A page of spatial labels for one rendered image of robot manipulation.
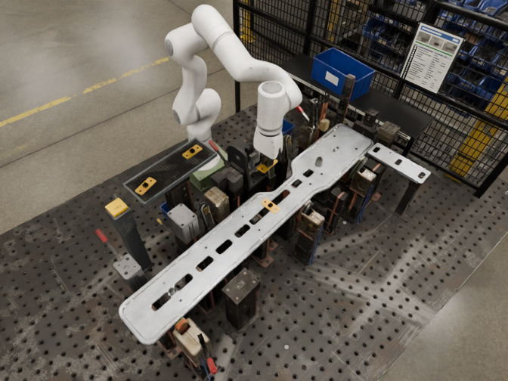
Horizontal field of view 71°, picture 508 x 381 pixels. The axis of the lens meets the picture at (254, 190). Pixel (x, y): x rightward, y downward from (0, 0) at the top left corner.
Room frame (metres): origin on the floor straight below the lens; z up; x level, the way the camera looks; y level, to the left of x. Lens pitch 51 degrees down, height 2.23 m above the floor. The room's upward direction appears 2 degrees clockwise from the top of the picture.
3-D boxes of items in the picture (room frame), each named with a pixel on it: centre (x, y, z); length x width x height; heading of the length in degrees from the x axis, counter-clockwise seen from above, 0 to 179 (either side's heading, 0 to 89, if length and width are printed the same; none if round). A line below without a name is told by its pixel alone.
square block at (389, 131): (1.37, -0.66, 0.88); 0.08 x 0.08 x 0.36; 48
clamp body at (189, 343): (0.35, 0.18, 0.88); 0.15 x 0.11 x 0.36; 48
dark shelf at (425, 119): (1.71, -0.52, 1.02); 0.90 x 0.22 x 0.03; 48
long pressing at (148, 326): (0.89, -0.06, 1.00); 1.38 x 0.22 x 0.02; 138
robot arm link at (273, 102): (0.92, -0.05, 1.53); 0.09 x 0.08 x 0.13; 130
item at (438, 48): (1.60, -0.83, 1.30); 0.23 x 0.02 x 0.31; 48
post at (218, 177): (0.98, 0.15, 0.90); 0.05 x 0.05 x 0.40; 48
